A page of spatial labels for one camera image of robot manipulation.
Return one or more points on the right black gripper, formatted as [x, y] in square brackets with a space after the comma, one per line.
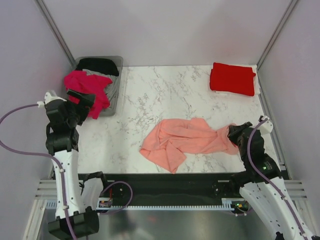
[234, 130]

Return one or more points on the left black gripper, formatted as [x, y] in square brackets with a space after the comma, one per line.
[87, 100]

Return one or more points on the magenta t shirt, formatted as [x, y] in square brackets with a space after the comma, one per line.
[95, 84]

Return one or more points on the grey plastic bin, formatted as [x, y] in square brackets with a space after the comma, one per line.
[118, 60]

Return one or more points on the salmon pink t shirt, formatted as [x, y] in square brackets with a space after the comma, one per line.
[169, 141]

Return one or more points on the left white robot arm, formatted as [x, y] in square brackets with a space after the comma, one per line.
[76, 214]

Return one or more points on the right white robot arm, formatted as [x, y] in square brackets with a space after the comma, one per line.
[263, 187]

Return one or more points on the grey t shirt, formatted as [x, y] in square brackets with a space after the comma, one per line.
[111, 89]

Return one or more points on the black t shirt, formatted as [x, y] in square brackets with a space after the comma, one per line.
[101, 65]

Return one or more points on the folded white t shirt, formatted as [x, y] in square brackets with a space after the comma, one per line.
[257, 85]

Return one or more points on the folded red t shirt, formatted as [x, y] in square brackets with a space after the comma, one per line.
[232, 78]

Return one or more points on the white slotted cable duct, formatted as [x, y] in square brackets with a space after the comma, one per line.
[104, 204]

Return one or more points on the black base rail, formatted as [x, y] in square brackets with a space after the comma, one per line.
[170, 189]

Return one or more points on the left aluminium frame post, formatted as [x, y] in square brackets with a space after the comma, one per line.
[55, 30]

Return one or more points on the aluminium frame post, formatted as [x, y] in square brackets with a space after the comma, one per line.
[55, 30]
[277, 31]

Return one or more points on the right aluminium frame post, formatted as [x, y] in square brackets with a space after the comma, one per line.
[277, 31]

